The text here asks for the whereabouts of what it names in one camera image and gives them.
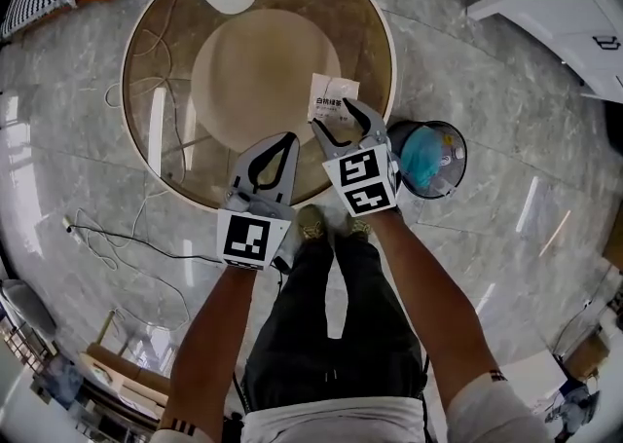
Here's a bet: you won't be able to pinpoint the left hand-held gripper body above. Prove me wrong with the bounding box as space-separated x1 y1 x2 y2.
216 185 297 271

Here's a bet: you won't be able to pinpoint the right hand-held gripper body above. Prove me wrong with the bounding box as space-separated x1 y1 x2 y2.
321 132 404 218

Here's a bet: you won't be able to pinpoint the blue cloth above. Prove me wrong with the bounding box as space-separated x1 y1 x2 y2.
399 125 447 189

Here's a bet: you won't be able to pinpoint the white printed packet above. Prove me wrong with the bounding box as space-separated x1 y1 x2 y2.
306 72 361 126

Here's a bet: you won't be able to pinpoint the black round waste bin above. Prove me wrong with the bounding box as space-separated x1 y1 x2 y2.
386 119 468 200

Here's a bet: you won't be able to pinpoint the person's right forearm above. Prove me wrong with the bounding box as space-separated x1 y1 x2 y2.
362 209 507 398

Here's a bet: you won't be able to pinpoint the person's left forearm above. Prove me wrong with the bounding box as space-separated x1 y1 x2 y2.
167 265 264 432

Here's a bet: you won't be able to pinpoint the round glass coffee table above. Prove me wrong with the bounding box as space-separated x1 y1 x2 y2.
120 0 398 212

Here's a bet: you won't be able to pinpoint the person's left olive shoe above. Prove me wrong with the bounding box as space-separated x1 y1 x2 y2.
296 204 325 240

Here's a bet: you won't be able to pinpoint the person's olive shoe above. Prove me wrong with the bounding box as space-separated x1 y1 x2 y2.
296 204 325 240
348 216 374 239

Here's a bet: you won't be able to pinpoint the person's right olive shoe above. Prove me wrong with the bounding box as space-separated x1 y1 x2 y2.
348 216 374 239

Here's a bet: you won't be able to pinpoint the clear plastic bottle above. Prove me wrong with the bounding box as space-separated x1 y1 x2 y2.
437 136 466 169

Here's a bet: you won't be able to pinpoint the person's dark trousers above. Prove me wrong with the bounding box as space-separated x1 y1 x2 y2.
241 231 424 416

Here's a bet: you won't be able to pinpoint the white power strip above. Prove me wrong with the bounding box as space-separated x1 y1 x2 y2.
61 215 84 242

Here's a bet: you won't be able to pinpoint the wooden chair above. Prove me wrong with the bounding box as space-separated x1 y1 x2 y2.
80 309 171 403

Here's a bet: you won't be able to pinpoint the person's grey shirt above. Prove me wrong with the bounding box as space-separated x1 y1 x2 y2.
155 372 556 443

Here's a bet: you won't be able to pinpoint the grey chair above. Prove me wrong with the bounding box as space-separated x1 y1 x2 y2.
0 277 57 340

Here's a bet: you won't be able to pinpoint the brown cardboard box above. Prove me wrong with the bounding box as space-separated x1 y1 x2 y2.
567 333 609 379

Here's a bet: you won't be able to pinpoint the black floor cable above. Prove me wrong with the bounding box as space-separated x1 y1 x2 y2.
72 224 225 265

